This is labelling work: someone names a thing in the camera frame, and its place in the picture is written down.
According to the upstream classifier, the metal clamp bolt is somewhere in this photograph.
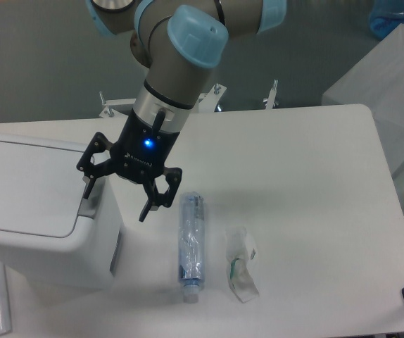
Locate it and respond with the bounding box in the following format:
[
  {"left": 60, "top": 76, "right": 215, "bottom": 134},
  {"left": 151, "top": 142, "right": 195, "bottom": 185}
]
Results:
[{"left": 263, "top": 79, "right": 279, "bottom": 110}]

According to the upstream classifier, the white mounting bracket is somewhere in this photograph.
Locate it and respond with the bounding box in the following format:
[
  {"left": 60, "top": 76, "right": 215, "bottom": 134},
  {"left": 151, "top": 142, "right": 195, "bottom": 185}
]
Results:
[
  {"left": 99, "top": 91, "right": 136, "bottom": 118},
  {"left": 191, "top": 83, "right": 227, "bottom": 113}
]

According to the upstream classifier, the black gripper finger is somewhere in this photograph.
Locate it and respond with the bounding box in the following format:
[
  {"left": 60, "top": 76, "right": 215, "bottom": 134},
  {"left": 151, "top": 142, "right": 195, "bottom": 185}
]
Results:
[
  {"left": 76, "top": 132, "right": 115, "bottom": 199},
  {"left": 139, "top": 167, "right": 182, "bottom": 222}
]

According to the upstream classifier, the white right mounting bracket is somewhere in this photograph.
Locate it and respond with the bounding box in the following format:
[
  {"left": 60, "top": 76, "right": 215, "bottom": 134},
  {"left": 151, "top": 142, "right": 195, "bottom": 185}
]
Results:
[{"left": 191, "top": 83, "right": 227, "bottom": 113}]

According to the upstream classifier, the white left mounting bracket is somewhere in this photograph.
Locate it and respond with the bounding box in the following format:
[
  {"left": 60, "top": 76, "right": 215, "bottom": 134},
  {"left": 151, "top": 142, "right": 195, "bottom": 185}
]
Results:
[{"left": 99, "top": 91, "right": 136, "bottom": 118}]

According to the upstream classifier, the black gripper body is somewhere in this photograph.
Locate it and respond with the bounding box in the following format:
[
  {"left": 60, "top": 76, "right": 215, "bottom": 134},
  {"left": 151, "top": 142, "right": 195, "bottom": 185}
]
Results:
[{"left": 110, "top": 111, "right": 179, "bottom": 184}]

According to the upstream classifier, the crumpled clear plastic wrapper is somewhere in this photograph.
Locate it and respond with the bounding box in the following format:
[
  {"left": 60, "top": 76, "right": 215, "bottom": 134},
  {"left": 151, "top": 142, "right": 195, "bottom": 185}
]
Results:
[{"left": 226, "top": 226, "right": 260, "bottom": 303}]

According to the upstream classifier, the blue plastic bag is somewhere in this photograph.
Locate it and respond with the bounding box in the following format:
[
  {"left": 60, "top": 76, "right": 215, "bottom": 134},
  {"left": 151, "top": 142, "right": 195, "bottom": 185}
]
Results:
[{"left": 368, "top": 1, "right": 404, "bottom": 40}]

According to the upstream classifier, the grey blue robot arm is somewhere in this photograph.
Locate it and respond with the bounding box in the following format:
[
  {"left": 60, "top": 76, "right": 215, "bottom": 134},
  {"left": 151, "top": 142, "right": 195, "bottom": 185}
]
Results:
[{"left": 77, "top": 1, "right": 287, "bottom": 218}]

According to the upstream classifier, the white push-lid trash can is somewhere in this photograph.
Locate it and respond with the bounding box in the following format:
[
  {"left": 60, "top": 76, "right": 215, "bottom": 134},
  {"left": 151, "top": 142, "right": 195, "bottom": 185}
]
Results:
[{"left": 0, "top": 134, "right": 123, "bottom": 289}]

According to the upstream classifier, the crushed clear plastic bottle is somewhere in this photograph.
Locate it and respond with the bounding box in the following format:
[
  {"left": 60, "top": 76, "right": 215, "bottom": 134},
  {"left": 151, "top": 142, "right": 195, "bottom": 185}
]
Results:
[{"left": 178, "top": 192, "right": 206, "bottom": 303}]

